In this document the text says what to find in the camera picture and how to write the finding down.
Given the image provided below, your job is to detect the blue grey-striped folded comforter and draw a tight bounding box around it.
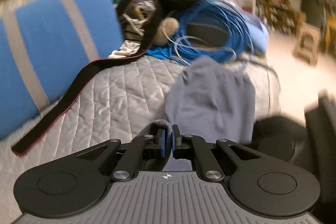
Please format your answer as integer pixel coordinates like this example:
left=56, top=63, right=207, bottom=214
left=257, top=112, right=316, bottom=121
left=1, top=0, right=123, bottom=138

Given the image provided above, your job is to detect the black bag with clutter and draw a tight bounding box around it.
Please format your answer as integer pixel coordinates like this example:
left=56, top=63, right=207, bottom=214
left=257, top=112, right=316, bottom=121
left=117, top=0, right=203, bottom=46

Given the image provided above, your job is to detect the white crumpled cloth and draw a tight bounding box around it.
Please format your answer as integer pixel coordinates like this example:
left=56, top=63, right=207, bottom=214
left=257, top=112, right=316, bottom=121
left=108, top=40, right=141, bottom=59

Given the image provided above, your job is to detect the black red-edged strap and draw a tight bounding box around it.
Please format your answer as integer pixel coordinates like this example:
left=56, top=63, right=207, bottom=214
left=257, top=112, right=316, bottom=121
left=11, top=0, right=165, bottom=157

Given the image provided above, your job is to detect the grey-blue fleece garment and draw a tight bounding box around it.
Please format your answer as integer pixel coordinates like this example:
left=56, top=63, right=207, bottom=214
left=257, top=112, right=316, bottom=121
left=129, top=57, right=256, bottom=144

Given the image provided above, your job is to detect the wooden step stool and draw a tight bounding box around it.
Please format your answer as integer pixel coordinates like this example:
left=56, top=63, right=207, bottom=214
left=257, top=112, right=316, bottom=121
left=292, top=23, right=321, bottom=66

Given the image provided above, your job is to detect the coiled blue cable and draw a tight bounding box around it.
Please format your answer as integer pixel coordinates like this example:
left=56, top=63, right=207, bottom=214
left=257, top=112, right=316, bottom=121
left=145, top=0, right=255, bottom=66

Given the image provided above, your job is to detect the grey quilted bedspread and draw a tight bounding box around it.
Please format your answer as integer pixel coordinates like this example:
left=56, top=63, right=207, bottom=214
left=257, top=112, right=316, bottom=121
left=0, top=54, right=281, bottom=224

